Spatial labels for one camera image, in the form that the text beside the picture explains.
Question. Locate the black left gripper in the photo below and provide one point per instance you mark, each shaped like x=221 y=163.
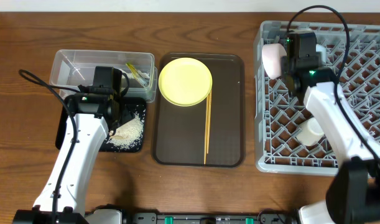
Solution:
x=115 y=112

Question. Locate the rice grains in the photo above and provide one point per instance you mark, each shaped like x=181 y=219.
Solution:
x=128 y=135

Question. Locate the white tissue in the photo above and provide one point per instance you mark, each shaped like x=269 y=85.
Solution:
x=143 y=75

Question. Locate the yellow round plate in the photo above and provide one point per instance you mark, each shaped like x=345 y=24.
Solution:
x=185 y=81

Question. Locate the pink bowl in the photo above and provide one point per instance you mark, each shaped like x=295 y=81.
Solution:
x=271 y=56

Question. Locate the pale green cup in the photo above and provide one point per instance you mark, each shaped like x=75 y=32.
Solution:
x=310 y=132

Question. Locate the light blue bowl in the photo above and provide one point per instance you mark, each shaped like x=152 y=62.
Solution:
x=323 y=53

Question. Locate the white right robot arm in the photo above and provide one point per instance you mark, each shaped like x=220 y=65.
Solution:
x=354 y=194

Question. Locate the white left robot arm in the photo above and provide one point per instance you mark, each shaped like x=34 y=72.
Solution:
x=93 y=112

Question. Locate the black waste tray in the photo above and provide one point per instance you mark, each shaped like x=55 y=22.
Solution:
x=137 y=105

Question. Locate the clear plastic waste bin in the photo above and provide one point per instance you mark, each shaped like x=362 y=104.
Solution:
x=77 y=67

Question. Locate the grey dishwasher rack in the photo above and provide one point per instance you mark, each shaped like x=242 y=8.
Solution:
x=278 y=115

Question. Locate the dark brown serving tray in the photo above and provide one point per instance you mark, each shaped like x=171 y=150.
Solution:
x=179 y=132

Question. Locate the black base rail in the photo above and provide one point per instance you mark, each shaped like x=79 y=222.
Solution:
x=266 y=216

